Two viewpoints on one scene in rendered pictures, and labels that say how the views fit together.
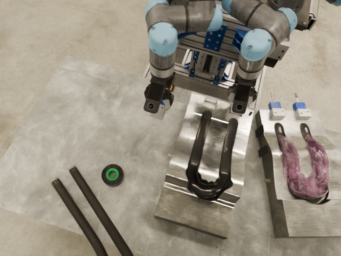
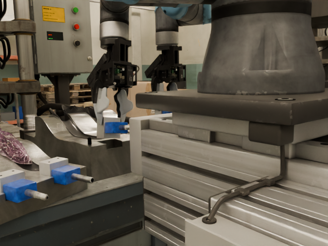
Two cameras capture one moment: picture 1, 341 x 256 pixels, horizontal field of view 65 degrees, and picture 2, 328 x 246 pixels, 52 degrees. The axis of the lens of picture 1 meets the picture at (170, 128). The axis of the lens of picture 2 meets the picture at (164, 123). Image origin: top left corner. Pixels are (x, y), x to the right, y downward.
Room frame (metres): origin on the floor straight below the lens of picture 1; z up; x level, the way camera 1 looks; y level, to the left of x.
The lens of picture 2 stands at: (1.22, -0.81, 1.06)
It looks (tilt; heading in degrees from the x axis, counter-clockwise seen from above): 9 degrees down; 130
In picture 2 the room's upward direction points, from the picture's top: 1 degrees counter-clockwise
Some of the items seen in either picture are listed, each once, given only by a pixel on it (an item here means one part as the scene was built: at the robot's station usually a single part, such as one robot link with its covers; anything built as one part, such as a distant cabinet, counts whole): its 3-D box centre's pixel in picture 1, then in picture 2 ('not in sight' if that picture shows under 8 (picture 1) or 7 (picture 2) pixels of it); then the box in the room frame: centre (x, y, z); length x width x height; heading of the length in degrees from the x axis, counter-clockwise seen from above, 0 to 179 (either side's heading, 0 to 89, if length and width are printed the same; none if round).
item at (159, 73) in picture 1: (161, 64); (167, 39); (0.51, 0.05, 1.17); 0.08 x 0.08 x 0.05
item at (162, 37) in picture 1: (162, 45); (167, 14); (0.51, 0.05, 1.25); 0.09 x 0.08 x 0.11; 14
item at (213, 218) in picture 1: (207, 158); (90, 135); (0.35, -0.16, 0.87); 0.50 x 0.26 x 0.14; 170
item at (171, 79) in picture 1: (162, 78); (169, 64); (0.52, 0.05, 1.09); 0.09 x 0.08 x 0.12; 170
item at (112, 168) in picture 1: (112, 175); not in sight; (0.25, 0.19, 0.82); 0.08 x 0.08 x 0.04
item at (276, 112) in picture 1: (274, 105); (69, 175); (0.63, -0.43, 0.86); 0.13 x 0.05 x 0.05; 8
